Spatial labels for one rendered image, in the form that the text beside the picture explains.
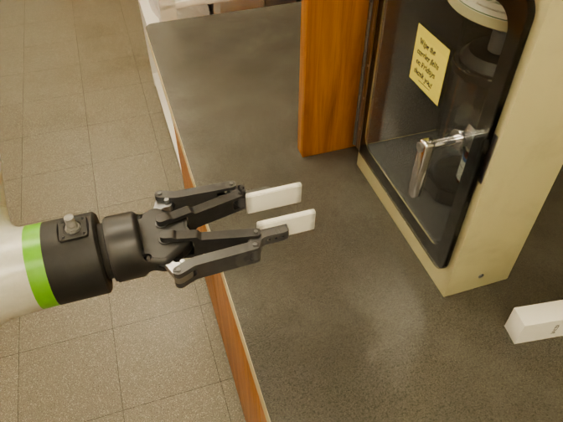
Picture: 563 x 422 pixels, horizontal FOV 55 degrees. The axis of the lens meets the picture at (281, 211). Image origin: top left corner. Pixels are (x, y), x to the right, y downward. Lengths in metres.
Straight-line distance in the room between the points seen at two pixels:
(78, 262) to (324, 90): 0.55
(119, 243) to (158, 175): 1.89
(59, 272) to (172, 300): 1.42
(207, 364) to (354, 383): 1.14
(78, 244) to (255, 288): 0.32
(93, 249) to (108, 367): 1.34
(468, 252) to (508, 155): 0.17
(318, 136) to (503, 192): 0.41
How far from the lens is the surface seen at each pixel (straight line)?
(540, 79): 0.62
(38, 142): 2.84
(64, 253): 0.59
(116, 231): 0.60
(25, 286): 0.60
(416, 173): 0.69
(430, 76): 0.72
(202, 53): 1.37
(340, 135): 1.04
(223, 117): 1.14
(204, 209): 0.63
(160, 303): 2.00
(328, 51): 0.93
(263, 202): 0.65
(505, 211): 0.75
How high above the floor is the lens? 1.60
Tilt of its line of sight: 45 degrees down
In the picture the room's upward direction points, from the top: straight up
